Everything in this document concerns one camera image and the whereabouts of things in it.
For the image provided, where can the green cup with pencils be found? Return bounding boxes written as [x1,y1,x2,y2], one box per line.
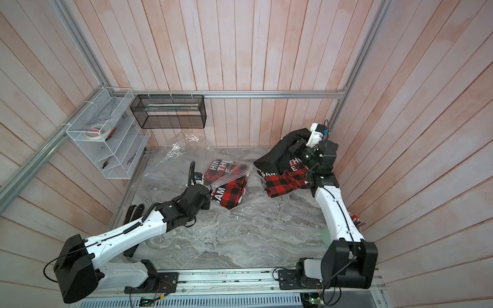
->
[321,213,365,246]

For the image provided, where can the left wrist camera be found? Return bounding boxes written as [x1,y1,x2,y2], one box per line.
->
[192,172,204,185]

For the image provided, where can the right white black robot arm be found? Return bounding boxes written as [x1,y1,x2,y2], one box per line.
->
[290,139,378,289]

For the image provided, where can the white wire mesh shelf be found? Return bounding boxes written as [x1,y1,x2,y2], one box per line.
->
[66,87,150,180]

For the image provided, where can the clear plastic vacuum bag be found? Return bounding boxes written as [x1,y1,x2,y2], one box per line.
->
[132,130,278,247]

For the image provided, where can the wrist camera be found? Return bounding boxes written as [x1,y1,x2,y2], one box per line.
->
[307,123,328,148]
[192,172,204,185]

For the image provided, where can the black stapler on table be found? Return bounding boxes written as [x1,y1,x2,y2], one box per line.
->
[123,204,145,258]

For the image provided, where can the aluminium front rail frame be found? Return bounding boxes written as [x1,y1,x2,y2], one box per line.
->
[85,268,386,300]

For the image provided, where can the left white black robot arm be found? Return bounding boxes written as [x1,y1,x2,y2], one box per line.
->
[52,184,212,304]

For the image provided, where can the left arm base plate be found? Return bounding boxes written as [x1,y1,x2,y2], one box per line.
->
[124,272,179,294]

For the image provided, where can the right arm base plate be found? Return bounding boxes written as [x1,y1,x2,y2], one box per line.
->
[273,268,322,290]

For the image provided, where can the black wire mesh basket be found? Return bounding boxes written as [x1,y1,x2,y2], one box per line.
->
[130,94,207,129]

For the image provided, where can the tape roll on shelf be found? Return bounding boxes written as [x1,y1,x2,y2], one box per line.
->
[83,123,110,141]

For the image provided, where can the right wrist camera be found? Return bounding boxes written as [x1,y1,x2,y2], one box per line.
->
[307,123,328,148]

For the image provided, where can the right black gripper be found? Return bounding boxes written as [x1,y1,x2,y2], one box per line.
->
[288,135,319,177]

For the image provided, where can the red black plaid shirt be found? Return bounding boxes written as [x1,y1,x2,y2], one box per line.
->
[254,128,316,198]

